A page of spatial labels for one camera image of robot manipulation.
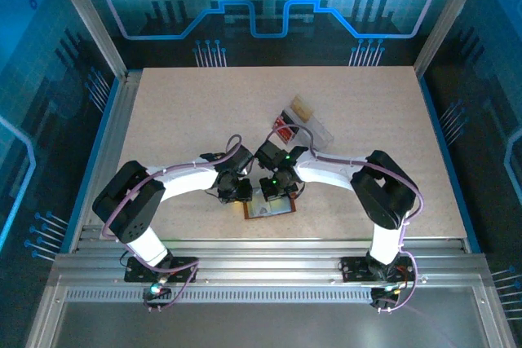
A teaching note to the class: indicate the brown leather card holder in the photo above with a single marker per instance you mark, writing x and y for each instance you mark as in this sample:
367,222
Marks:
269,210

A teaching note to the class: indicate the clear plastic card tray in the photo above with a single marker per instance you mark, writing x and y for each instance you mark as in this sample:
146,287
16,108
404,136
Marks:
318,132

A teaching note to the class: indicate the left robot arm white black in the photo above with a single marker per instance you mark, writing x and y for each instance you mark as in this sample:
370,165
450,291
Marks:
130,201

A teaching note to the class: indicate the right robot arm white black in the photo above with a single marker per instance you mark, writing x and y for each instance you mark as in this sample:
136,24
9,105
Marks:
383,193

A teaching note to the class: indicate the red credit card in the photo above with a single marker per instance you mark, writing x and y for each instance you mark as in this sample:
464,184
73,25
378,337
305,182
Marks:
285,130

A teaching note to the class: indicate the black credit card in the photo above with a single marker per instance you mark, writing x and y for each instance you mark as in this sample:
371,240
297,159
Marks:
291,117

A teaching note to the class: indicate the gold credit card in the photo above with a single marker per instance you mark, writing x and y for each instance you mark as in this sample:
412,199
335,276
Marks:
302,107

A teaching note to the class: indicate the black connector block green LED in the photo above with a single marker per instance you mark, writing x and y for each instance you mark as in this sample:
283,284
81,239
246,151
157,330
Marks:
157,293
381,300

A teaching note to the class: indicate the grey metal panel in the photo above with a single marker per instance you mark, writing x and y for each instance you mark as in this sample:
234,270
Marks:
265,325

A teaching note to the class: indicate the blue table edge strip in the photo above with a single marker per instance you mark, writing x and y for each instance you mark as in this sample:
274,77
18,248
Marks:
91,164
448,160

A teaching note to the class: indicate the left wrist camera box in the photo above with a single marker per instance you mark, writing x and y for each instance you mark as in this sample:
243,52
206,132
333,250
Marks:
241,158

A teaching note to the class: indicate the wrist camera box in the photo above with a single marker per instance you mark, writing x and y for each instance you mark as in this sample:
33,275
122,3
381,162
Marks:
269,153
241,158

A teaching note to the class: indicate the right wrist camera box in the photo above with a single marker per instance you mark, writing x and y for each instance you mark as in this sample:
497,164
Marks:
269,153

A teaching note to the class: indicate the aluminium frame rail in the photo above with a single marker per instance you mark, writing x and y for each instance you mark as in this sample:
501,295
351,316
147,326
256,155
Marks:
265,258

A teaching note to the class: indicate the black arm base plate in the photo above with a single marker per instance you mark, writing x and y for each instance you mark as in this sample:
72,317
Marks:
136,274
350,270

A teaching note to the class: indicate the aluminium side rail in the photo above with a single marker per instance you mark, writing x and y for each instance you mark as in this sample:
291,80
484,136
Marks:
120,111

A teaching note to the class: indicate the aluminium corner post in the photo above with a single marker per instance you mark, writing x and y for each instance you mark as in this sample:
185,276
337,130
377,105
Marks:
448,18
87,22

